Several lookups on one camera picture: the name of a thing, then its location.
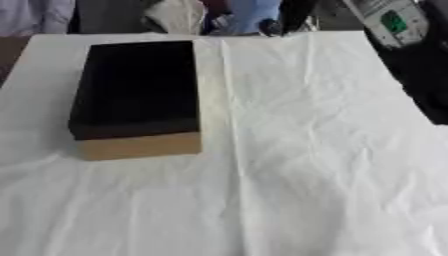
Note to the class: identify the tan cardboard box black inside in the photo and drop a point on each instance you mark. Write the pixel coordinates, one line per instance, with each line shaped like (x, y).
(137, 86)

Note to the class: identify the person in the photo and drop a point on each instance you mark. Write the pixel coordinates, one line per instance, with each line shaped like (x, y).
(35, 15)
(251, 13)

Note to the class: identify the white bag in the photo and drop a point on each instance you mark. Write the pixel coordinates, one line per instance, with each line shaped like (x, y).
(175, 15)

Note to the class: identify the black tripod leg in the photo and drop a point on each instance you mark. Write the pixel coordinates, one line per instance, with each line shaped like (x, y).
(296, 15)

